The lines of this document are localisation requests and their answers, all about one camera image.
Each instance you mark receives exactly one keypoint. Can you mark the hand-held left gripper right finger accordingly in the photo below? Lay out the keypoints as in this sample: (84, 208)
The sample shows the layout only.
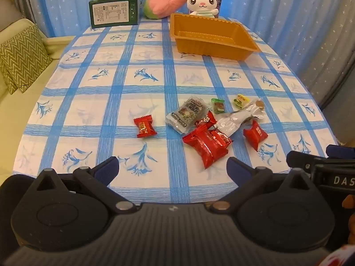
(235, 167)

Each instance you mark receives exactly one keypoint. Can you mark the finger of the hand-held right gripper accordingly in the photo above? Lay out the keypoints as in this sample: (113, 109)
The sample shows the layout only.
(295, 159)
(334, 151)

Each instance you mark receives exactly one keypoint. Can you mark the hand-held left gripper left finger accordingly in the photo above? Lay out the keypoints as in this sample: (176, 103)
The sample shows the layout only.
(109, 167)

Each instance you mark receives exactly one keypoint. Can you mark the large red snack packet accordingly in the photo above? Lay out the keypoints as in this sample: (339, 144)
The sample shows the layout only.
(205, 145)

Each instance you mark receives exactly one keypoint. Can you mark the silver foil snack packet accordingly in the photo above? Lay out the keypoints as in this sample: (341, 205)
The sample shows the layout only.
(238, 119)

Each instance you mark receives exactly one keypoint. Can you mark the small red candy packet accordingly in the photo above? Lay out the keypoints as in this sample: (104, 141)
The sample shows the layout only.
(144, 126)

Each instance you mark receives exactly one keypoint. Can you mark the red white snack packet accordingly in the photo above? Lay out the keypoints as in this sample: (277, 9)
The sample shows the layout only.
(205, 119)

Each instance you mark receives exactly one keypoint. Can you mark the small green candy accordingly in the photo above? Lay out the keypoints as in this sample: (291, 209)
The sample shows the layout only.
(217, 105)

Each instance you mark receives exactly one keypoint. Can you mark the yellow green candy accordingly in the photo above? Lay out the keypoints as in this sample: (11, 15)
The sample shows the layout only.
(240, 101)

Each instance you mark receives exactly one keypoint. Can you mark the grey clear snack packet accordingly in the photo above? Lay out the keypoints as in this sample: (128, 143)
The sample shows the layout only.
(187, 113)

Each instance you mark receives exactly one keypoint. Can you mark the golden plastic tray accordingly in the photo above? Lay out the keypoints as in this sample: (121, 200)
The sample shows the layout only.
(213, 37)

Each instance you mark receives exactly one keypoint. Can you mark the person's right hand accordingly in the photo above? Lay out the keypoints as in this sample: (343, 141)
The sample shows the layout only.
(350, 227)

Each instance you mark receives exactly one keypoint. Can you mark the grey star curtain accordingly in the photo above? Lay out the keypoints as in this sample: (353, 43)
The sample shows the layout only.
(332, 74)

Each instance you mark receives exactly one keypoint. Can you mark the red patterned clothing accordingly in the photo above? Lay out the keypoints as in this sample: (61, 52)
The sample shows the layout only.
(341, 256)

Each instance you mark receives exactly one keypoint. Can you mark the blue checked tablecloth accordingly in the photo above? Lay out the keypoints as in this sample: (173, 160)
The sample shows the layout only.
(111, 88)

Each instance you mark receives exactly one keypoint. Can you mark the beige sofa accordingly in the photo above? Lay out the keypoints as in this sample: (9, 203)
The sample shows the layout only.
(27, 110)

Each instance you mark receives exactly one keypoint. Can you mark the green zigzag cushion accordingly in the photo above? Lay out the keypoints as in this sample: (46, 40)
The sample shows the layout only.
(22, 58)

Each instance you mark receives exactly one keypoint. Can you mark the blue star curtain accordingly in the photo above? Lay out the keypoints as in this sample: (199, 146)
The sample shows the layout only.
(263, 5)

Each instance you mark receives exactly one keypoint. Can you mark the green cardboard box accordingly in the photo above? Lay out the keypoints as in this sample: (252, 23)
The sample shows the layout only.
(116, 9)

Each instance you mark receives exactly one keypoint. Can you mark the white rabbit plush toy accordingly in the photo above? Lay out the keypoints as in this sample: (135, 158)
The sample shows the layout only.
(202, 4)

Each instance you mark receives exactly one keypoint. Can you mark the pink peach plush toy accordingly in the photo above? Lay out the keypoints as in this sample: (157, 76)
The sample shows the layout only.
(163, 2)

